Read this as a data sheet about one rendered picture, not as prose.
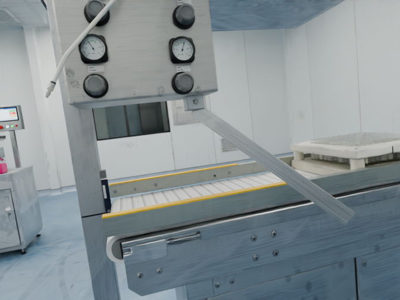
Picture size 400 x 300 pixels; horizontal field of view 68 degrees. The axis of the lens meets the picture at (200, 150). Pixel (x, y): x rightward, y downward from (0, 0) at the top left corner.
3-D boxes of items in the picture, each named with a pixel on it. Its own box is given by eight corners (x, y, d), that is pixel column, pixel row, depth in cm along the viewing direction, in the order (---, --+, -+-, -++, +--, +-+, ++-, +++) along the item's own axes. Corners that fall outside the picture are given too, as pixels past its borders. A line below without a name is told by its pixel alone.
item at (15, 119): (2, 170, 289) (-10, 106, 283) (6, 168, 299) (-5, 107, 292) (28, 166, 294) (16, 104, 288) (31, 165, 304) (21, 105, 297)
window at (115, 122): (96, 141, 540) (86, 77, 528) (96, 140, 542) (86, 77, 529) (170, 131, 570) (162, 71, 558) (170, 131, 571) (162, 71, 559)
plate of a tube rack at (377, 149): (356, 160, 60) (356, 150, 60) (290, 150, 84) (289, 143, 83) (447, 144, 66) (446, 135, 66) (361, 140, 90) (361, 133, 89)
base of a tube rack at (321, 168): (358, 184, 61) (357, 172, 60) (291, 168, 84) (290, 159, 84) (447, 166, 67) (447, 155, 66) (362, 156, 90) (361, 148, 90)
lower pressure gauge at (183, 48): (172, 62, 42) (168, 36, 42) (170, 64, 43) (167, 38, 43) (197, 61, 43) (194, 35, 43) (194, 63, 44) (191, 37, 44)
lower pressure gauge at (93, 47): (80, 62, 39) (75, 33, 39) (81, 64, 40) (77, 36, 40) (109, 61, 40) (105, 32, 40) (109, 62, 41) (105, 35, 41)
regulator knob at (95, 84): (83, 97, 39) (77, 62, 38) (85, 99, 41) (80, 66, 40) (109, 95, 39) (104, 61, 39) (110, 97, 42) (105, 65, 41)
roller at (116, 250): (112, 262, 47) (109, 242, 47) (115, 215, 73) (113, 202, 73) (134, 258, 48) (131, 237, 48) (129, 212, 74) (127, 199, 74)
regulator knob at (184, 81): (175, 93, 41) (172, 62, 41) (172, 95, 44) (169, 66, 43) (198, 91, 42) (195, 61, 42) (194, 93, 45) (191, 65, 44)
